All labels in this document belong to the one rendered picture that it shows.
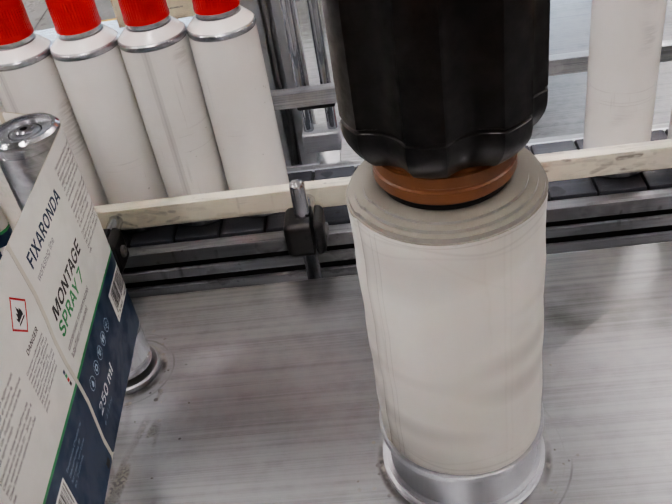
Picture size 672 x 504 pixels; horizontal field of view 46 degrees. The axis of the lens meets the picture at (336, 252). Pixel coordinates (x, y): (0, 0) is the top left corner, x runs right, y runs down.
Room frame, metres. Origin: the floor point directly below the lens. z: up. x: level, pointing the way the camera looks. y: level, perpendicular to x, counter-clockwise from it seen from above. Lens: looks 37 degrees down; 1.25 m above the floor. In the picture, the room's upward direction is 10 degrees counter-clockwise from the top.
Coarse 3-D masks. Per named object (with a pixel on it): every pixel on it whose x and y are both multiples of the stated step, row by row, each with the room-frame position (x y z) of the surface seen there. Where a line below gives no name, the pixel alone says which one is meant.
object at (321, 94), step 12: (552, 60) 0.57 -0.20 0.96; (564, 60) 0.57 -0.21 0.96; (576, 60) 0.57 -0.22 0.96; (660, 60) 0.56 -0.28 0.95; (552, 72) 0.57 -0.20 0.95; (564, 72) 0.57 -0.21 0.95; (576, 72) 0.57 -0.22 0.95; (324, 84) 0.60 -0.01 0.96; (276, 96) 0.60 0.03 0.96; (288, 96) 0.60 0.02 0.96; (300, 96) 0.60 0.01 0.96; (312, 96) 0.59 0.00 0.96; (324, 96) 0.59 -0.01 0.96; (276, 108) 0.60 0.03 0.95; (288, 108) 0.60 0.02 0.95
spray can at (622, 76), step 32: (608, 0) 0.52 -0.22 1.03; (640, 0) 0.51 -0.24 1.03; (608, 32) 0.52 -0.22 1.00; (640, 32) 0.51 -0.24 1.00; (608, 64) 0.52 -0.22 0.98; (640, 64) 0.51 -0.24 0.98; (608, 96) 0.52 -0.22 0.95; (640, 96) 0.51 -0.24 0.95; (608, 128) 0.52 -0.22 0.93; (640, 128) 0.51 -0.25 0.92
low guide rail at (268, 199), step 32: (544, 160) 0.50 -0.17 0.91; (576, 160) 0.50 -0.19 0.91; (608, 160) 0.50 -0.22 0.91; (640, 160) 0.49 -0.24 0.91; (224, 192) 0.54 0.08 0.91; (256, 192) 0.53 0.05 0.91; (288, 192) 0.52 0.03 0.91; (320, 192) 0.52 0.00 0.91; (128, 224) 0.54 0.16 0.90; (160, 224) 0.54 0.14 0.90
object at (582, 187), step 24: (552, 144) 0.58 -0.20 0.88; (576, 144) 0.58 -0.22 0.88; (336, 168) 0.60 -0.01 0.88; (552, 192) 0.51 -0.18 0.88; (576, 192) 0.50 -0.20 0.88; (600, 192) 0.50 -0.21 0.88; (624, 192) 0.50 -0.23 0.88; (336, 216) 0.53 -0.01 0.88; (144, 240) 0.54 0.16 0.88; (168, 240) 0.54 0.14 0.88; (192, 240) 0.54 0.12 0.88
